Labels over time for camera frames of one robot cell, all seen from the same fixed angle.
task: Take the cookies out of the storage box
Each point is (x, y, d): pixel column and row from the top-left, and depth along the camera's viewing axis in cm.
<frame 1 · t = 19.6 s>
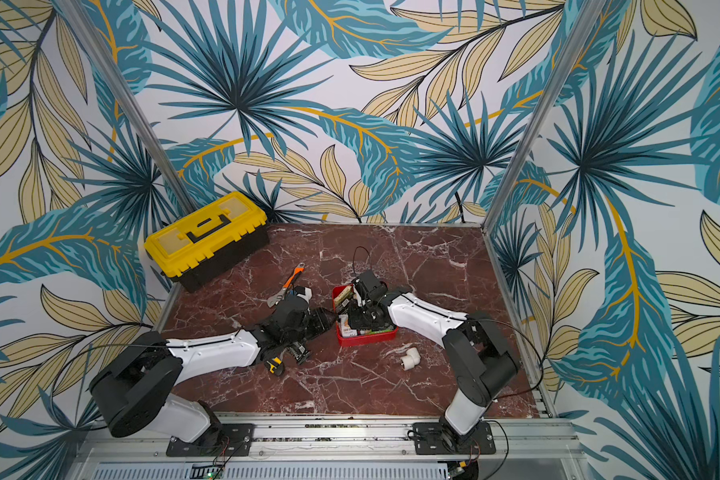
left hand: (335, 321, 86), fingers open
right hand: (352, 320, 89), fingers open
yellow black toolbox: (202, 245, 93), point 17 cm above the table
red storage box: (362, 339, 88), point 5 cm above the table
white pipe elbow fitting: (411, 360, 85), point 3 cm above the table
black cookie packet: (299, 352, 89), on the table
white drycake cookie packet: (347, 330, 91), point 3 cm above the table

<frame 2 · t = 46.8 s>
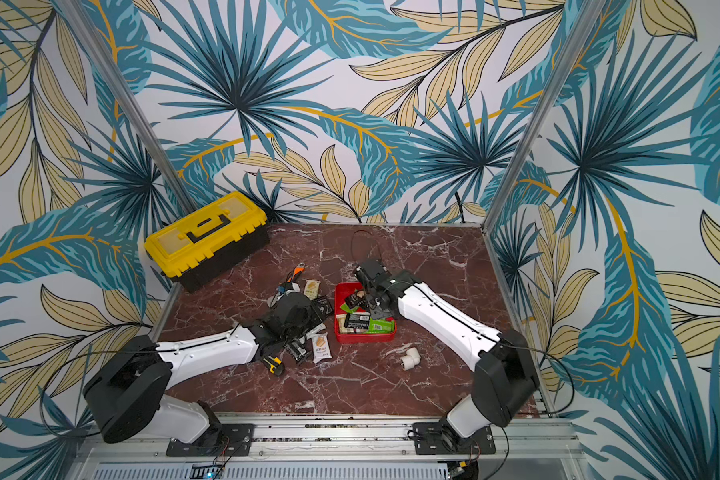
left hand: (324, 312, 87), fingers open
right hand: (387, 303, 84), fingers closed
white drycake cookie packet: (320, 347, 90), on the table
beige cracker packet: (311, 289, 102), point 2 cm above the table
the other named things where they were.

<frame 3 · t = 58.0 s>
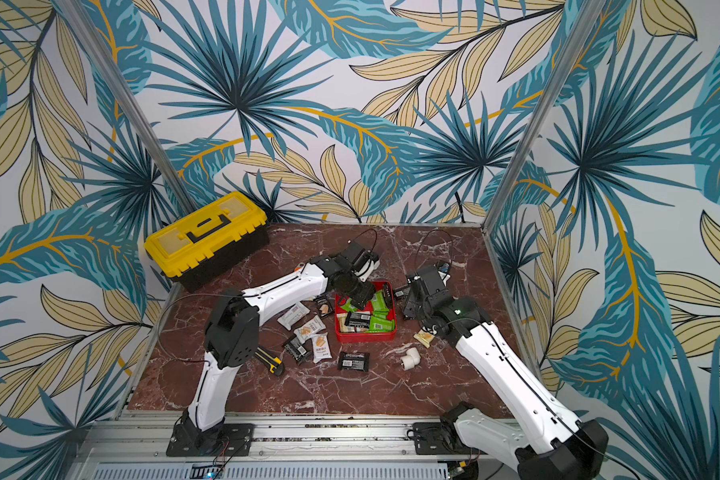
left hand: (365, 295, 91), fingers open
right hand: (417, 301, 77), fingers open
white drycake packet: (311, 328, 93), on the table
small black drycake packet: (325, 304, 98), point 2 cm above the table
black wafer packet: (354, 361, 87), point 2 cm above the table
cream square cookie packet: (424, 338, 92), on the table
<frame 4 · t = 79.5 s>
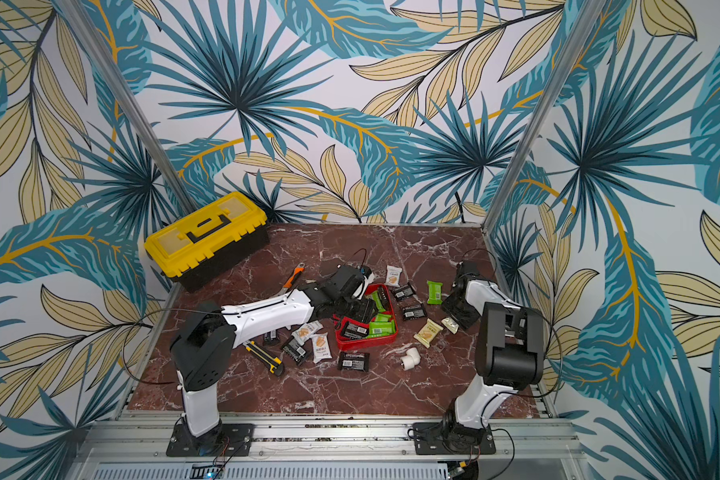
left hand: (368, 311, 87), fingers open
right hand: (455, 314, 95), fingers open
black packet right lower: (413, 313, 97), point 2 cm above the table
small cream packet: (450, 324, 95), on the table
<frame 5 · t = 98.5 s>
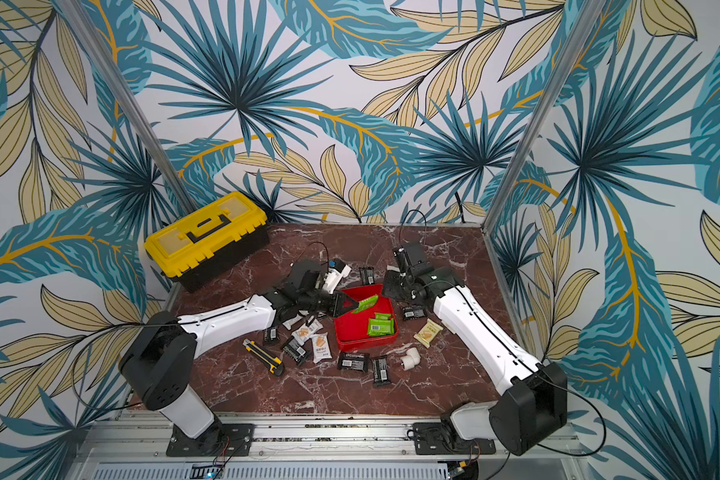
left hand: (355, 307, 82), fingers closed
right hand: (390, 286, 81), fingers open
black wafer packet 2: (380, 371, 85), point 2 cm above the table
green packet in box: (366, 304, 86), point 13 cm above the table
